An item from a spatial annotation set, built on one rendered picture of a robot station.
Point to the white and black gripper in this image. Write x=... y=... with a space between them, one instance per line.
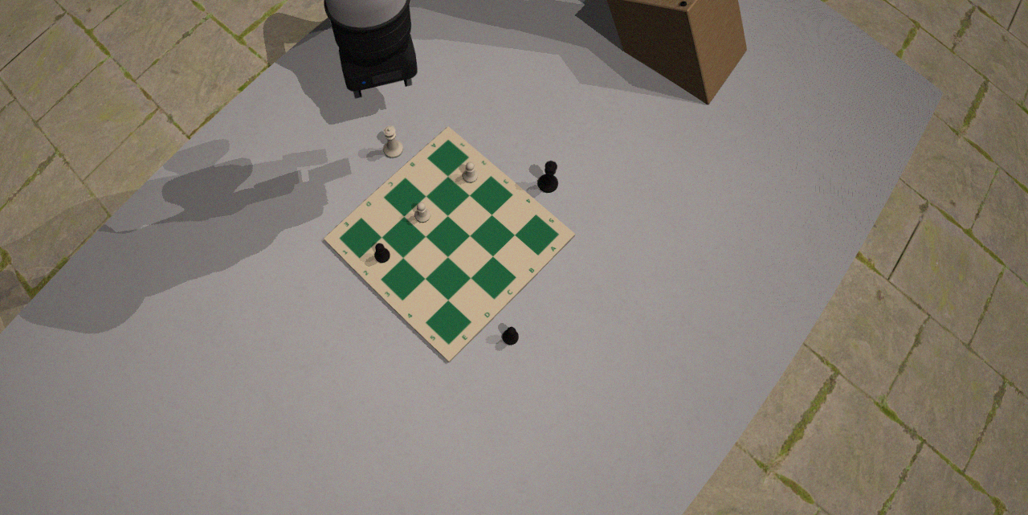
x=373 y=29

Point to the green and cream chessboard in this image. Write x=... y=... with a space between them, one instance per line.
x=450 y=276

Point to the white pawn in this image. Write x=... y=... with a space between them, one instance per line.
x=470 y=175
x=422 y=214

